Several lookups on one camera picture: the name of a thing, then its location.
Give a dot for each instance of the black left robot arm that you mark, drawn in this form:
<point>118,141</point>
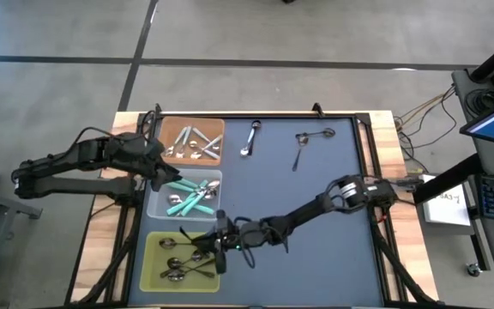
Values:
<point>71,186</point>

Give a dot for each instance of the white paper sheet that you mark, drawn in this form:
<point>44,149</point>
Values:
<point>444,210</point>

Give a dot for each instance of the desk caster wheel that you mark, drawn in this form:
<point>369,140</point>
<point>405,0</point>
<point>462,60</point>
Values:
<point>473,269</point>

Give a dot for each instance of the blue-grey table mat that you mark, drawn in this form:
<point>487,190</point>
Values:
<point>315,257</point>

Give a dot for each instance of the yellow plastic bin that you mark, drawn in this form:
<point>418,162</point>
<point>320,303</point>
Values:
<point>152,283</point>

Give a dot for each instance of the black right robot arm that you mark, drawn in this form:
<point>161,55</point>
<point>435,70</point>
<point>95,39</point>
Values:
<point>298,214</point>

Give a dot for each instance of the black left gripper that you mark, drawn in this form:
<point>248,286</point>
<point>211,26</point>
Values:
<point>150,161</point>

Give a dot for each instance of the black slanted beam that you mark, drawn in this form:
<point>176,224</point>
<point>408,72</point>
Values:
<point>448,178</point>

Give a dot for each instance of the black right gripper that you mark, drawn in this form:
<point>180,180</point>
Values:
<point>230,240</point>

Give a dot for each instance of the black metal table frame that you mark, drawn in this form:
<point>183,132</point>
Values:
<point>272,116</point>

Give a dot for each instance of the black frame clamp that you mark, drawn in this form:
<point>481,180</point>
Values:
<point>158,109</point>
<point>317,109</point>

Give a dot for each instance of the clear plastic bin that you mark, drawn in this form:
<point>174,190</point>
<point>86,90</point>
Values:
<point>157,210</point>

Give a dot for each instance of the orange plastic bin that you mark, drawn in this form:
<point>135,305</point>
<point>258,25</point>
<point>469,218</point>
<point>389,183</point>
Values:
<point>165,124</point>

